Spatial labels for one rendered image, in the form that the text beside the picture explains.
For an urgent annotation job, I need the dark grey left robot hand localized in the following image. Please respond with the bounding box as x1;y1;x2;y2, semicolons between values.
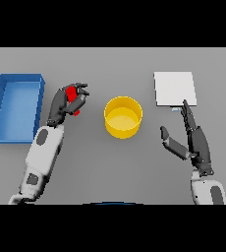
46;82;90;129

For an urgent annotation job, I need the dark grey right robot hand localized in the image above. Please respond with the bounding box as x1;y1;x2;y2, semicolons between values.
159;99;215;177

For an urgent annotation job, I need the red beaker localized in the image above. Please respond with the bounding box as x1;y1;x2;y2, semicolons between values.
65;86;81;117

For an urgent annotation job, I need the pale square measuring scale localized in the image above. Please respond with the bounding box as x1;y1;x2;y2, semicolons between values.
153;71;198;111

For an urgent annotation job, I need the yellow bowl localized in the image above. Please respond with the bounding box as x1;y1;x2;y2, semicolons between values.
103;95;143;140

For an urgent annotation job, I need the blue tray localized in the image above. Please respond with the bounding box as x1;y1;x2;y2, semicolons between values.
0;73;46;145

